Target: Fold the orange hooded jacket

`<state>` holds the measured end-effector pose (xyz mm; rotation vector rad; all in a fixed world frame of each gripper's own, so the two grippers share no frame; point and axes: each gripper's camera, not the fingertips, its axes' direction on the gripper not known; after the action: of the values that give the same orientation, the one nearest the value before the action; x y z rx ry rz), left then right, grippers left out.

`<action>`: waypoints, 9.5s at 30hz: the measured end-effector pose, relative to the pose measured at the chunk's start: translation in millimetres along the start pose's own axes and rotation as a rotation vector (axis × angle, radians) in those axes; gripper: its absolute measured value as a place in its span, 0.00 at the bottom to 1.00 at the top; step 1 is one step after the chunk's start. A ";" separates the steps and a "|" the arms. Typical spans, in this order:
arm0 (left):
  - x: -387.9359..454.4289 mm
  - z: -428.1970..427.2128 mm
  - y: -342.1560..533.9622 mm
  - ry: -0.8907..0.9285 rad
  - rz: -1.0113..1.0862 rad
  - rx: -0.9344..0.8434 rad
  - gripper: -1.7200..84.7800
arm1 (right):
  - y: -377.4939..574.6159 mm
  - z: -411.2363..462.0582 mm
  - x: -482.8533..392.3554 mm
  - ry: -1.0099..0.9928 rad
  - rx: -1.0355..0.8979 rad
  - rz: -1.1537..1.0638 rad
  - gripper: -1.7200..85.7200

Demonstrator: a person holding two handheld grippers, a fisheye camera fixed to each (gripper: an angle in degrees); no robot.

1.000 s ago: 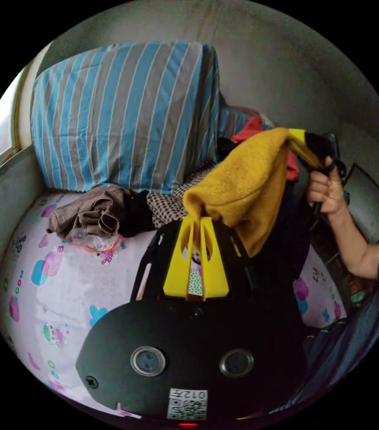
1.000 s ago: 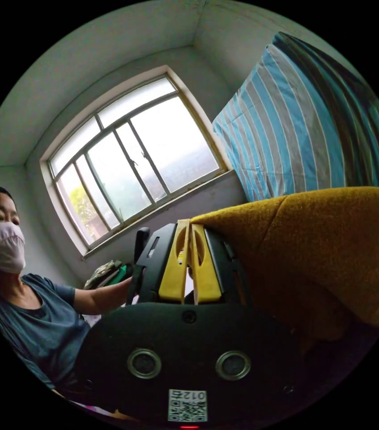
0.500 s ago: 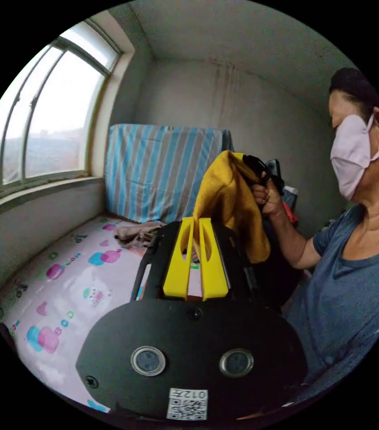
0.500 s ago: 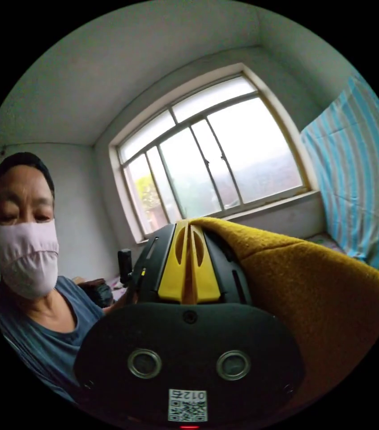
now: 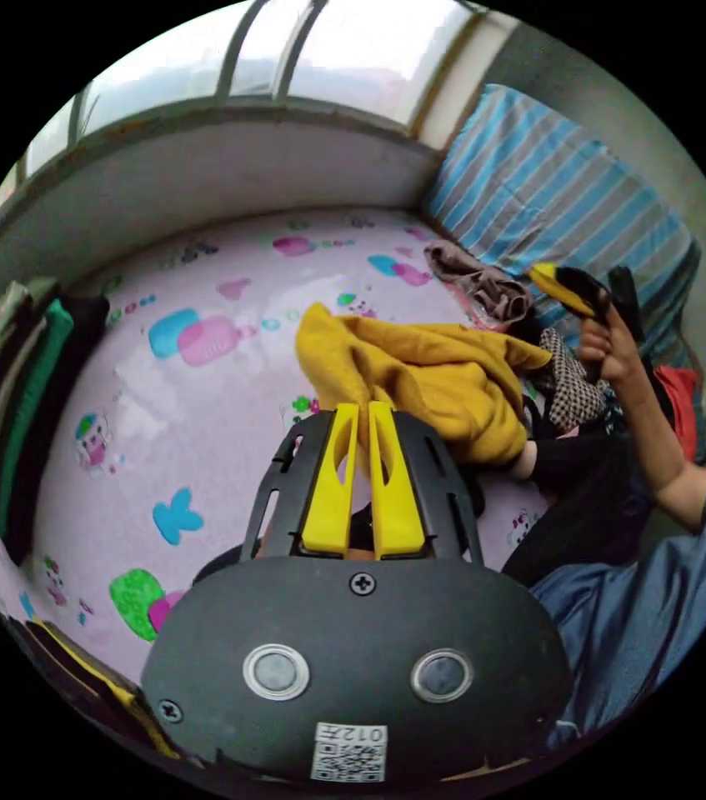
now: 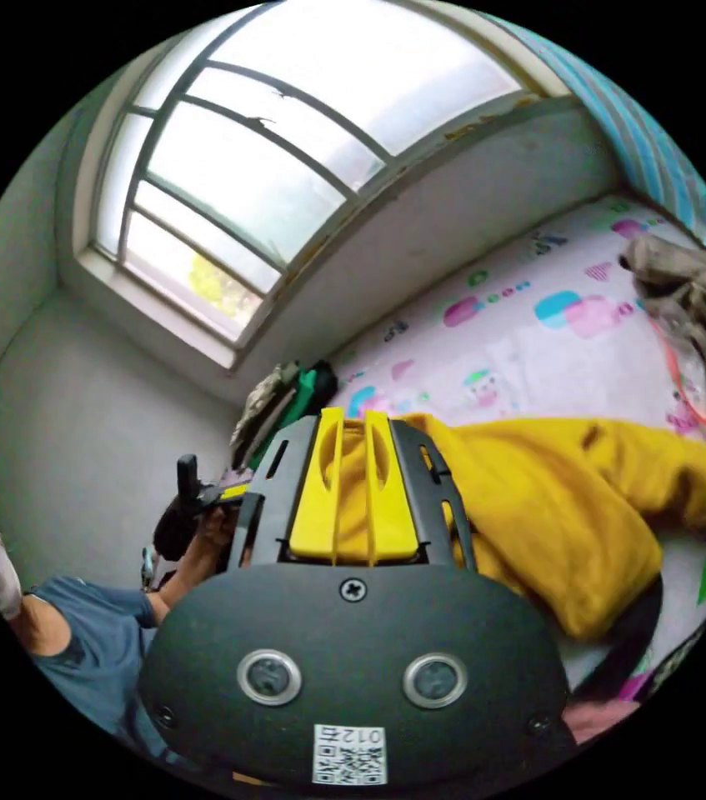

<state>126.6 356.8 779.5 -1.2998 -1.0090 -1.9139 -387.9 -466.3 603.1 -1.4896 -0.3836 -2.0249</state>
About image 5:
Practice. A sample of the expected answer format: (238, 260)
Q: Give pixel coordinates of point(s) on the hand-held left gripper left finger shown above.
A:
(327, 494)

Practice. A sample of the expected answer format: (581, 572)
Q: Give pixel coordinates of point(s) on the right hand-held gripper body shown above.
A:
(587, 290)

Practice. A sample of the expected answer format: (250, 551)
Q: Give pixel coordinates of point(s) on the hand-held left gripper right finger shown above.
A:
(397, 500)

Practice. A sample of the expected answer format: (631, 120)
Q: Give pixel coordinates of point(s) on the orange hooded jacket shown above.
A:
(434, 369)

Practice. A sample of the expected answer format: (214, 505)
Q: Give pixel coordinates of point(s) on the person's right forearm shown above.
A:
(659, 444)

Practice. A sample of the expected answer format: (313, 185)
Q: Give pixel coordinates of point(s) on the person's right hand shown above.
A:
(609, 350)

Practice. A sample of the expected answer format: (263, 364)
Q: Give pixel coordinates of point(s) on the pile of clothes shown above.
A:
(21, 400)
(496, 290)

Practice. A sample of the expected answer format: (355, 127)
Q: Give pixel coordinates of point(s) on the blue striped pillow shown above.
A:
(552, 194)

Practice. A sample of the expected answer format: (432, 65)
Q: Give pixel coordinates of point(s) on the red cloth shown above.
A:
(681, 406)

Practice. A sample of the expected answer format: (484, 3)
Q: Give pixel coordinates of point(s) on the bed with pink printed sheet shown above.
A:
(159, 412)

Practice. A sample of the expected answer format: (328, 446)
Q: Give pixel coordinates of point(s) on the person's body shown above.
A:
(634, 612)

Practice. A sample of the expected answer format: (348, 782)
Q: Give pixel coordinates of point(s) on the window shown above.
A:
(277, 62)

